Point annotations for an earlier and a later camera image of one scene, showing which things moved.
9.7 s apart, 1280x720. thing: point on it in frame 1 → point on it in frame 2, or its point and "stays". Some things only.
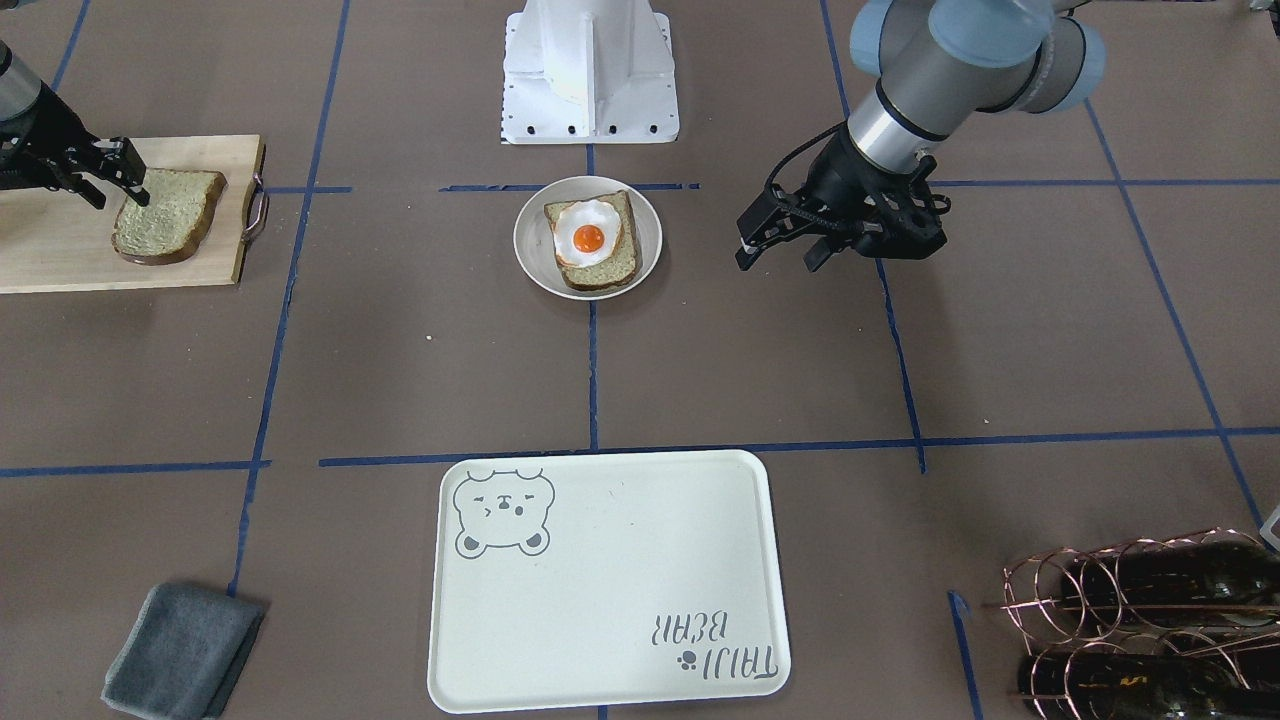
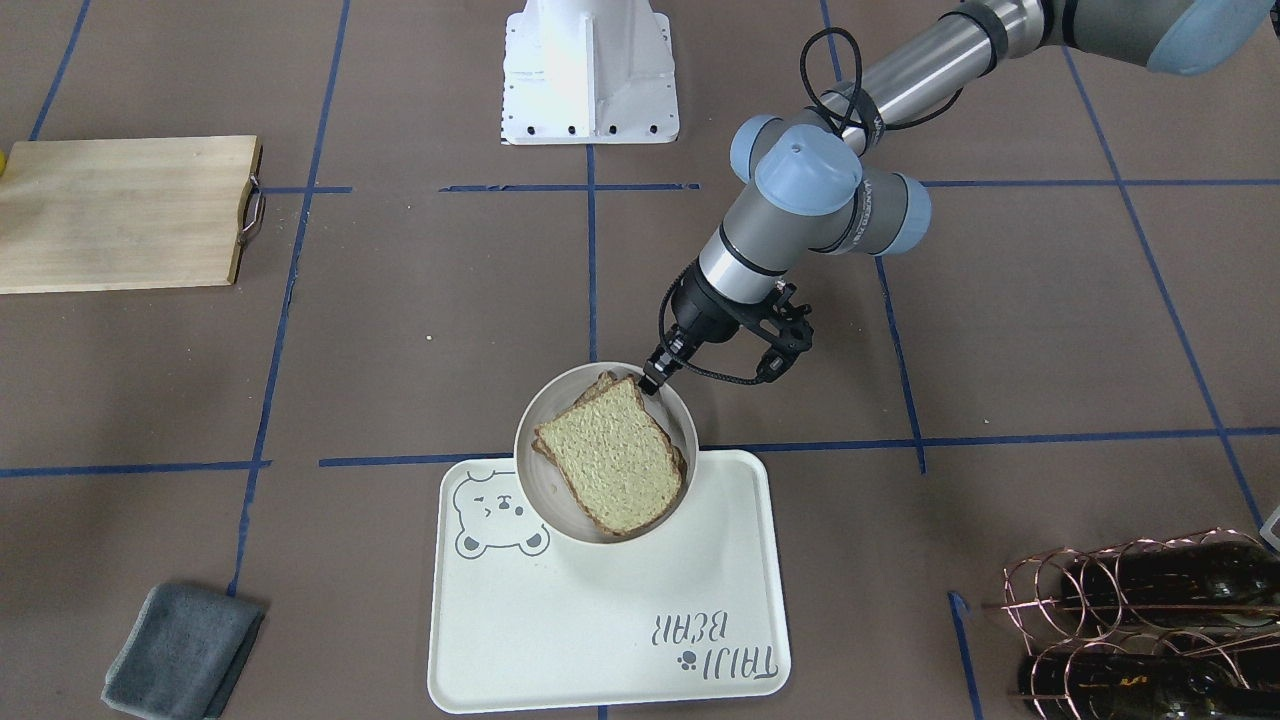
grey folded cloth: (182, 653) stays
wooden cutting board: (54, 240) stays
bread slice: (619, 268) → (604, 380)
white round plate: (587, 238) → (544, 486)
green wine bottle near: (1140, 686) stays
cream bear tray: (599, 578) stays
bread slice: (171, 227) → (620, 460)
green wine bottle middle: (1224, 583) stays
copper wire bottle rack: (1183, 626) stays
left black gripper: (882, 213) → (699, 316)
